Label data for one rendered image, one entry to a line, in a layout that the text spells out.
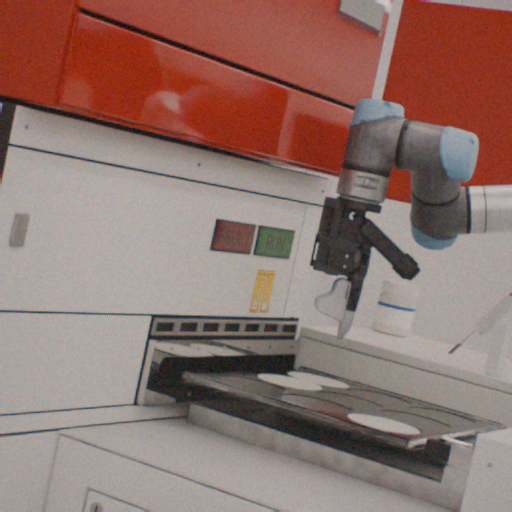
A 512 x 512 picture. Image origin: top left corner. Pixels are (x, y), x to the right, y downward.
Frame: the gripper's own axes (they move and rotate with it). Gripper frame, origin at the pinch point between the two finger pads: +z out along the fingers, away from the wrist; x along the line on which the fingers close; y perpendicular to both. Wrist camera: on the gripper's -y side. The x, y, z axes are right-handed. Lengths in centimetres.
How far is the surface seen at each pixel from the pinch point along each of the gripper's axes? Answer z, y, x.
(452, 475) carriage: 12.1, -13.0, 32.6
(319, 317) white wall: 33, -37, -364
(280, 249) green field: -9.7, 11.4, -12.9
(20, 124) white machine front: -21, 48, 44
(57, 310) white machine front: 1, 41, 32
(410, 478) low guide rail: 14.9, -9.1, 25.9
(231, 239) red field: -10.4, 19.9, 0.5
